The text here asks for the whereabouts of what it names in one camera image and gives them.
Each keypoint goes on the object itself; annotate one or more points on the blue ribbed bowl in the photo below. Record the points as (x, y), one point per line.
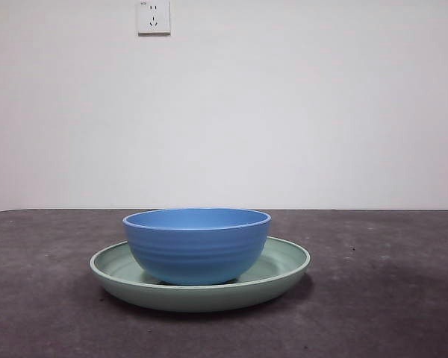
(198, 246)

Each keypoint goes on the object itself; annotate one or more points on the green round plate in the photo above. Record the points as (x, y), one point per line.
(194, 298)

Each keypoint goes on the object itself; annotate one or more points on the white wall socket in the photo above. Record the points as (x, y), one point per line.
(154, 18)

